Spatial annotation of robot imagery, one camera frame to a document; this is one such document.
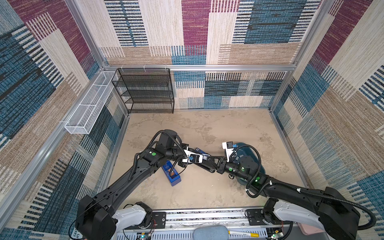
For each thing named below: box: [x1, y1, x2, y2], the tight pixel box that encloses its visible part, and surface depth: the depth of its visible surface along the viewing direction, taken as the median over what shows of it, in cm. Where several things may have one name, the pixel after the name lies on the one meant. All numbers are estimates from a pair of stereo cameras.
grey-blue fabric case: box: [193, 226, 229, 240], surface depth 69 cm
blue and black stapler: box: [195, 147, 207, 154], surface depth 96 cm
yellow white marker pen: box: [228, 230, 260, 238], surface depth 70 cm
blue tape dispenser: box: [161, 160, 182, 187], surface depth 85 cm
